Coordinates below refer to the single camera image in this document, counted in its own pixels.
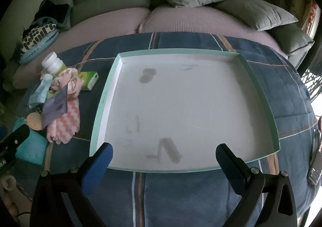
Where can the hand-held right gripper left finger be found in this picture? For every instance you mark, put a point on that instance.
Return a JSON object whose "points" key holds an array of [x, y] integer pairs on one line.
{"points": [[99, 166]]}

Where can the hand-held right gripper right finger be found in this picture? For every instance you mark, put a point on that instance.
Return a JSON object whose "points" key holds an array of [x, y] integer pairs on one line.
{"points": [[229, 168]]}

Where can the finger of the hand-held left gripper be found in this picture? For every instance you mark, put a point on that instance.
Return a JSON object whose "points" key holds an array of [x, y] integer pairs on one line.
{"points": [[17, 137]]}

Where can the golden round pouch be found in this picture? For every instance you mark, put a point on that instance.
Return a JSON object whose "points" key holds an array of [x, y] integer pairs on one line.
{"points": [[34, 121]]}

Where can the purple cloth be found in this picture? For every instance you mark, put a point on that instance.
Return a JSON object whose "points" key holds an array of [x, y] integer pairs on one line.
{"points": [[54, 108]]}

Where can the pink zigzag cloth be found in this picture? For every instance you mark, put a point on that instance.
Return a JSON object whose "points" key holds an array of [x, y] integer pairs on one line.
{"points": [[66, 124]]}

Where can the light blue cloth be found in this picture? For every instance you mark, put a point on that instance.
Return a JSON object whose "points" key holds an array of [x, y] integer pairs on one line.
{"points": [[41, 91]]}

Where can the yellow green cloth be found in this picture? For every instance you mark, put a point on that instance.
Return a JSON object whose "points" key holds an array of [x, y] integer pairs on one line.
{"points": [[51, 94]]}

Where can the white tray with green rim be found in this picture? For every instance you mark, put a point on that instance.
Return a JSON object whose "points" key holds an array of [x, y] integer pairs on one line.
{"points": [[188, 103]]}

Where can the green tissue packet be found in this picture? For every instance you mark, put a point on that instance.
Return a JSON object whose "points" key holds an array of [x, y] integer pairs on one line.
{"points": [[89, 80]]}

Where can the person's left hand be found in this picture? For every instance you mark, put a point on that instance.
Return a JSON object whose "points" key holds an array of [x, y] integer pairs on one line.
{"points": [[9, 183]]}

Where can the teal box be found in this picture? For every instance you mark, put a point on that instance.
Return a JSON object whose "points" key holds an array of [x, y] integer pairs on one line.
{"points": [[32, 149]]}

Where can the blue plaid blanket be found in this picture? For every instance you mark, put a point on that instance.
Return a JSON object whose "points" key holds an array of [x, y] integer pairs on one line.
{"points": [[176, 196]]}

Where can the white pill bottle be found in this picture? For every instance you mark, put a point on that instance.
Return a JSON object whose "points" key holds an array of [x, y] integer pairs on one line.
{"points": [[53, 63]]}

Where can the black white patterned teal cushion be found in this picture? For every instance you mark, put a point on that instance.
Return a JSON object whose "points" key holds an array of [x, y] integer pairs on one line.
{"points": [[35, 41]]}

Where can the dark lattice furniture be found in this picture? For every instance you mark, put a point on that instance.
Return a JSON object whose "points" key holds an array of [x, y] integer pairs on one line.
{"points": [[312, 83]]}

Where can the dark cloth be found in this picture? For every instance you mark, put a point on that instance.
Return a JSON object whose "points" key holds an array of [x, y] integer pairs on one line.
{"points": [[54, 13]]}

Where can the red floral printed panel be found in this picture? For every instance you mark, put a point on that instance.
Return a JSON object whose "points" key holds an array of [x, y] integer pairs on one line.
{"points": [[312, 18]]}

